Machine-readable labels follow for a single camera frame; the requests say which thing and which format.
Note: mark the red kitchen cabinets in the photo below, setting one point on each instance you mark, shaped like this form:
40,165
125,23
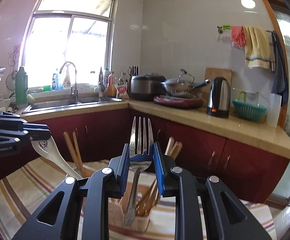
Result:
247,165

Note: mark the dark blue cloth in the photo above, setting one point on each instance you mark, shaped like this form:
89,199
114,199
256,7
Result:
280,80

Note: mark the red induction cooker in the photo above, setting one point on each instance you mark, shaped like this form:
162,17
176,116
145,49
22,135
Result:
177,103

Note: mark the steel kitchen faucet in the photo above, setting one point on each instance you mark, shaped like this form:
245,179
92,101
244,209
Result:
73,90

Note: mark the clear dish soap bottle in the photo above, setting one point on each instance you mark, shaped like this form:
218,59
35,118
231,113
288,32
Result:
55,81

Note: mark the green sponge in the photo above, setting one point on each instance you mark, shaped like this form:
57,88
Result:
46,88

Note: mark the pink rubber gloves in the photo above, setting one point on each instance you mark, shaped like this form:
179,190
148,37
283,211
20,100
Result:
237,36

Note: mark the steel electric kettle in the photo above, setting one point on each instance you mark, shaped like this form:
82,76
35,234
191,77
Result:
220,95

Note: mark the knife block with scissors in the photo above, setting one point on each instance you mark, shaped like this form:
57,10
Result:
133,70

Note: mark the white spray bottle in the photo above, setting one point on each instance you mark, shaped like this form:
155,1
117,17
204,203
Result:
66,80

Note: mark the steel sink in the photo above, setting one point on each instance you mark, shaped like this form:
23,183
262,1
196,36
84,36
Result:
54,105

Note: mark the yellow towel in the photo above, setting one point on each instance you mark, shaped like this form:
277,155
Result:
256,47

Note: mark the beige kitchen countertop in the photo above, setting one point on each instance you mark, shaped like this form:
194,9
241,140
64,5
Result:
210,122

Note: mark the beige perforated utensil holder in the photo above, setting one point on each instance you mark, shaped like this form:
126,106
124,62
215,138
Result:
142,223

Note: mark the white ceramic spoon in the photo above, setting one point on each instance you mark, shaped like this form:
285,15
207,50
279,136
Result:
57,158

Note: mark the steel wok lid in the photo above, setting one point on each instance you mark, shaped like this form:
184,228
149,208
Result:
178,81

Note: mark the striped tablecloth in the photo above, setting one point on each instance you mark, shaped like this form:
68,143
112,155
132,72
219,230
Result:
17,195

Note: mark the green thermos flask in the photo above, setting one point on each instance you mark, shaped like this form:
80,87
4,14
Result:
21,87

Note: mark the cooking oil bottle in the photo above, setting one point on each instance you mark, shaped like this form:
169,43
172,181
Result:
111,90

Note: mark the round wall light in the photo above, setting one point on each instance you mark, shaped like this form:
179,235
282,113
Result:
248,3

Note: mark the white plastic container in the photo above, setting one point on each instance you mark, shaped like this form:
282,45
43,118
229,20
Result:
273,110

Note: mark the wooden cutting board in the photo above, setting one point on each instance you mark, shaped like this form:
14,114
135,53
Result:
220,72

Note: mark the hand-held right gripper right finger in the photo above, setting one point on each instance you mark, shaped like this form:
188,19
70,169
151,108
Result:
160,170

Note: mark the kitchen window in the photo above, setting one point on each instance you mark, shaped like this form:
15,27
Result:
49,55

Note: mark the small water tap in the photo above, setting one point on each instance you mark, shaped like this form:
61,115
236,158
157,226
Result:
100,90

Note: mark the green plastic colander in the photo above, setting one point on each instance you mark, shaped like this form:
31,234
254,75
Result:
250,111

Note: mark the dark rice cooker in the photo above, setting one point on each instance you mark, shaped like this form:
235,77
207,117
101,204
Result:
145,87

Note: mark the wooden door frame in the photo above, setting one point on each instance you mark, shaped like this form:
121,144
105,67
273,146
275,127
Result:
267,2

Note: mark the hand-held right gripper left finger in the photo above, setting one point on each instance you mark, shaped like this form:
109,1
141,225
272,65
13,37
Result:
125,170

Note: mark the red and white bag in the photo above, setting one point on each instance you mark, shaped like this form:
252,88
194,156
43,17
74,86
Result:
122,90

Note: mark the steel wok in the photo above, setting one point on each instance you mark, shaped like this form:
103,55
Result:
177,88

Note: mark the steel fork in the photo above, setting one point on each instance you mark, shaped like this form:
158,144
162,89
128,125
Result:
138,140

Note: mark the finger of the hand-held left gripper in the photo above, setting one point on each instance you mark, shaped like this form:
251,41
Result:
37,132
12,136

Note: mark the metal towel rack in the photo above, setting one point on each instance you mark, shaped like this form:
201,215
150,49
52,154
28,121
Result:
270,31

